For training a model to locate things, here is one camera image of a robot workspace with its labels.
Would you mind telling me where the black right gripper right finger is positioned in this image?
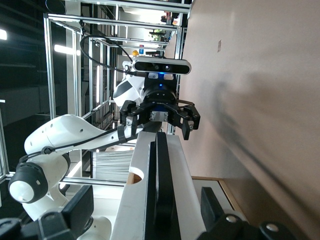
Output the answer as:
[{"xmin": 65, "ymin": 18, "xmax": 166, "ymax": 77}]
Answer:
[{"xmin": 199, "ymin": 186, "xmax": 300, "ymax": 240}]

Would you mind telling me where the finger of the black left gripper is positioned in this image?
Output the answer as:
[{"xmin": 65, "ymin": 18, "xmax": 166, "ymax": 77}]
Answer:
[
  {"xmin": 174, "ymin": 100, "xmax": 202, "ymax": 141},
  {"xmin": 119, "ymin": 99, "xmax": 142, "ymax": 137}
]

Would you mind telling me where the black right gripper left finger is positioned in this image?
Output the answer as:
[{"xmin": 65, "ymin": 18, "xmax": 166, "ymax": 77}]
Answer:
[{"xmin": 0, "ymin": 184, "xmax": 95, "ymax": 240}]

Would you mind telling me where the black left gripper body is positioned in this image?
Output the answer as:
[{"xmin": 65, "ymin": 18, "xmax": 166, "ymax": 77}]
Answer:
[{"xmin": 138, "ymin": 83, "xmax": 184, "ymax": 124}]

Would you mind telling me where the black metal drawer handle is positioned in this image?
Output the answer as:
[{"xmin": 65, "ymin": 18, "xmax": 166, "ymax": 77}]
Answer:
[{"xmin": 143, "ymin": 132, "xmax": 182, "ymax": 240}]

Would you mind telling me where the white and black board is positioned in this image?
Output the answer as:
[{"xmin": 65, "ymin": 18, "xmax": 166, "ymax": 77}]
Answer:
[{"xmin": 109, "ymin": 130, "xmax": 209, "ymax": 240}]

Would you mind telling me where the wooden drawer cabinet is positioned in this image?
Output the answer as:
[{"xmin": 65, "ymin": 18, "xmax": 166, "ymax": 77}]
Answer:
[{"xmin": 191, "ymin": 175, "xmax": 251, "ymax": 222}]

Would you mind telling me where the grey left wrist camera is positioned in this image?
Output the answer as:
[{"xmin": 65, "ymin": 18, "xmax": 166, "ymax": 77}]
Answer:
[{"xmin": 131, "ymin": 55, "xmax": 193, "ymax": 76}]

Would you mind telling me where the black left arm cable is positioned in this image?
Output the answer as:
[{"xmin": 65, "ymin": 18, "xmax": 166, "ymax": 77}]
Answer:
[{"xmin": 19, "ymin": 34, "xmax": 135, "ymax": 162}]

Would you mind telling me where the aluminium profile frame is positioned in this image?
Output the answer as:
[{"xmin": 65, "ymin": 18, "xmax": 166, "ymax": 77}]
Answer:
[{"xmin": 42, "ymin": 0, "xmax": 193, "ymax": 189}]

